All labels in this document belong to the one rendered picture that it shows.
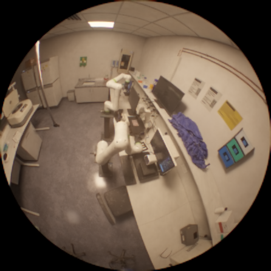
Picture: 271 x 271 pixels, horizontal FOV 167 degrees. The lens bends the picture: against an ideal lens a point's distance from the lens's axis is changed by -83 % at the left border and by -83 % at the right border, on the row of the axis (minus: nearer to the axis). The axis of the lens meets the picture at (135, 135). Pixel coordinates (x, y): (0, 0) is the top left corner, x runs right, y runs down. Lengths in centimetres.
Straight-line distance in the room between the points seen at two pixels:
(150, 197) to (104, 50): 399
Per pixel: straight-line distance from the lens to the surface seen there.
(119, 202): 150
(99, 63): 370
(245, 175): 132
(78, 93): 351
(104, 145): 109
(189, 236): 162
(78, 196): 208
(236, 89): 130
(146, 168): 120
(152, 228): 140
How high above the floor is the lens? 197
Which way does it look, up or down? 49 degrees down
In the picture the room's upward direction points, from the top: 21 degrees clockwise
